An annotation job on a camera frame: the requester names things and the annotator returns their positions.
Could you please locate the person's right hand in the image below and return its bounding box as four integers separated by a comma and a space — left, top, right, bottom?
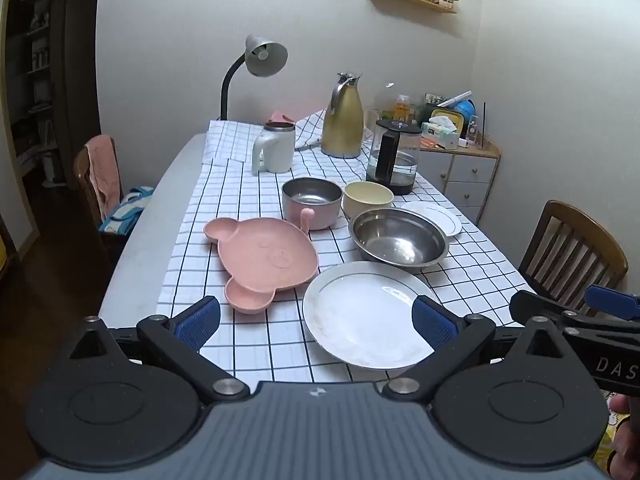
607, 393, 640, 479

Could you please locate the cream bowl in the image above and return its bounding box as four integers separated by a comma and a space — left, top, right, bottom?
342, 181, 396, 220

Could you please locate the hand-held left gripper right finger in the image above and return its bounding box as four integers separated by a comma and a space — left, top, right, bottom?
381, 295, 576, 404

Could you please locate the large white plate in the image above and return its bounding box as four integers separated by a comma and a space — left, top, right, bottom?
301, 261, 441, 370

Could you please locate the pink steel-lined bowl with handle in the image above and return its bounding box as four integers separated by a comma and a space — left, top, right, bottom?
281, 178, 344, 234

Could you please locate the grey drawer cabinet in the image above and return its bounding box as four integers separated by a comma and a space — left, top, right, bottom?
417, 132, 501, 226

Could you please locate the yellow box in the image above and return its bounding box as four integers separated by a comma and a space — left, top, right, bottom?
430, 108, 466, 134

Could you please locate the glass electric kettle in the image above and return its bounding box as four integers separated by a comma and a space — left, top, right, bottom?
365, 118, 424, 196

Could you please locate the wide steel bowl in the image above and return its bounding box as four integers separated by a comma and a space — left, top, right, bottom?
348, 207, 450, 275

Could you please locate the pink towel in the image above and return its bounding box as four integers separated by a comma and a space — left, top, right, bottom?
84, 135, 124, 221

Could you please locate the white lidded mug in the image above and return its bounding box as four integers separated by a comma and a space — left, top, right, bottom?
251, 121, 296, 176

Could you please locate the white checkered tablecloth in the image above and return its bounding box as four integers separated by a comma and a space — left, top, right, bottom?
156, 107, 539, 384

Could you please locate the glass dome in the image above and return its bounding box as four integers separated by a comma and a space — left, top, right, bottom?
373, 81, 419, 124

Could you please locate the tissue box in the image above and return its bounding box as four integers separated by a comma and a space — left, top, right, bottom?
421, 116, 460, 150

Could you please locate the grey desk lamp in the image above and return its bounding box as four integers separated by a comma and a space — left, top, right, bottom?
218, 35, 289, 122

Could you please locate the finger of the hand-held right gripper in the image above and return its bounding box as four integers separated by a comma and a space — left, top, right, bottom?
509, 289, 594, 332
584, 284, 640, 320

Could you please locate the gold thermos jug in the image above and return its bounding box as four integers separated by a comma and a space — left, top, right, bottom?
320, 73, 365, 160

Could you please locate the wooden slat-back chair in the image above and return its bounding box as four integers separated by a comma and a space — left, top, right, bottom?
517, 200, 630, 317

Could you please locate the dark bookshelf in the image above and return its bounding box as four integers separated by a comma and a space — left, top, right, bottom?
4, 0, 67, 182

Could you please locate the small white plate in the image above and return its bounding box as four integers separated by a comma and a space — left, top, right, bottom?
399, 201, 463, 238

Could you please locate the dark wooden chair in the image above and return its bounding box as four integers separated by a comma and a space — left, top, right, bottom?
73, 135, 132, 261

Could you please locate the white rolled tube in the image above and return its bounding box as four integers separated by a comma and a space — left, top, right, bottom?
439, 90, 474, 110

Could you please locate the pink bear-shaped plate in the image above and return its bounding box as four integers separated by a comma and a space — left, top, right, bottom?
203, 217, 320, 316

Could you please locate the blue striped bag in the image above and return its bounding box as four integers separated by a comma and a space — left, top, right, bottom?
98, 186, 156, 236

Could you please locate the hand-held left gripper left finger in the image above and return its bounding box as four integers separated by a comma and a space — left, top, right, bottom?
66, 296, 250, 404

